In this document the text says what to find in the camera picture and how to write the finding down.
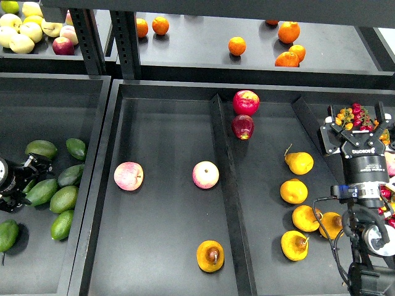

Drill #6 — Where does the orange cherry tomato bunch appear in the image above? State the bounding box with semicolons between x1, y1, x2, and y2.
335;107;354;131

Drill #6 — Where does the orange partly hidden top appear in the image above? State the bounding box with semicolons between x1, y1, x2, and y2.
265;20;279;26

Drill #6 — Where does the bright red apple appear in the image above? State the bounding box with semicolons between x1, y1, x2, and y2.
233;90;260;117

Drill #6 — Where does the green avocado under gripper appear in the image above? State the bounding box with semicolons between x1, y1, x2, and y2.
26;179;59;207

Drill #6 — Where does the orange tomato bunch right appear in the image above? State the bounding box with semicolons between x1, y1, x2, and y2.
379;129;391;146

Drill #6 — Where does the dark green avocado top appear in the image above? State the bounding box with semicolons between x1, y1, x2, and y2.
66;138;87;160

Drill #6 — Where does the dark red apple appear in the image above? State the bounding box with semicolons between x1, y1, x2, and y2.
231;115;254;141

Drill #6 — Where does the yellow pear bottom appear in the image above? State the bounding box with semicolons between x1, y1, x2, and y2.
280;231;309;261

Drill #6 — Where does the red apple on shelf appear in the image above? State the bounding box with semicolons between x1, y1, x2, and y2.
52;36;75;56

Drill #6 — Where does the pink apple right edge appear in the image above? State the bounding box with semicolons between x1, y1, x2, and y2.
385;151;395;177

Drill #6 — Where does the orange at shelf front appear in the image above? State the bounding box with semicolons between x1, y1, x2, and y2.
275;51;299;67

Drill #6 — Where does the green avocado bottom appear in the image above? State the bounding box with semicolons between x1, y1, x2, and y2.
51;210;74;241

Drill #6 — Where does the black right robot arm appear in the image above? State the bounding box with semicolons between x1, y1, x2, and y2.
317;102;394;295

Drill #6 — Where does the yellow apple front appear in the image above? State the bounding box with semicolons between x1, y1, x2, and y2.
9;34;35;54

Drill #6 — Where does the large orange on shelf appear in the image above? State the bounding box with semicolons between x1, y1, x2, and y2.
278;21;301;44

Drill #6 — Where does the dark green avocado far left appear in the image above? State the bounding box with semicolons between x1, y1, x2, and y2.
22;179;36;194

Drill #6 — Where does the small orange right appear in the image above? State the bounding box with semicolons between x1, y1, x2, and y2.
289;44;306;62

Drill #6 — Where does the orange on shelf centre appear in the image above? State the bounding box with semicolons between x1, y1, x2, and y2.
228;36;246;56

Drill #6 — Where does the yellow pear with stem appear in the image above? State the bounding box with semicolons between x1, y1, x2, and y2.
284;144;314;175

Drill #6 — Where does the light green avocado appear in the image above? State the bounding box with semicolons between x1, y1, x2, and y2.
49;186;79;214

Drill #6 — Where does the red cherry tomato bunch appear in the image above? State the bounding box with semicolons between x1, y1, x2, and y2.
352;103;374;131

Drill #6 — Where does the pink apple left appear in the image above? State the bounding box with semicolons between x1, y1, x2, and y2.
114;162;144;191

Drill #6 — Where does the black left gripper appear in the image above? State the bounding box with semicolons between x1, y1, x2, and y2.
1;153;53;213

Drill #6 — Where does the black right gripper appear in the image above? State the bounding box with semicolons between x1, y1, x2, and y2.
318;101;389;185

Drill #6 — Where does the mixed cherry tomatoes lower right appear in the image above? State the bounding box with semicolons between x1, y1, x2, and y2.
378;185;394;228

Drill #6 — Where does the dark green avocado middle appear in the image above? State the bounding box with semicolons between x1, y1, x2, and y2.
57;164;85;187

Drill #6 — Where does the yellow pear with brown base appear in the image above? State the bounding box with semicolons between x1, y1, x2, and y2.
196;240;225;273

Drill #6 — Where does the round yellow pear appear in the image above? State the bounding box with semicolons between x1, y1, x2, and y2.
280;178;309;204

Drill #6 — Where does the yellow apple middle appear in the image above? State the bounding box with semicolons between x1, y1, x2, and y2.
19;22;43;43

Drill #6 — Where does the black shelf post left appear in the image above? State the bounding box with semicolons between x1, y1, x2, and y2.
69;8;106;76

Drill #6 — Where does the black upper left shelf tray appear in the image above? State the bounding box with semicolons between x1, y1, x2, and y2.
1;10;117;75

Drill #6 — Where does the yellow pear right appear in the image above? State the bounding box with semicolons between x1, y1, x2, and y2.
318;212;343;240

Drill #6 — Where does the dark green avocado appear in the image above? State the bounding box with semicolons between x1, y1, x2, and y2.
57;164;85;187
66;138;87;160
22;179;36;194

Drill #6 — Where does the yellow apple left edge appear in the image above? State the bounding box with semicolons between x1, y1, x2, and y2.
0;27;18;49

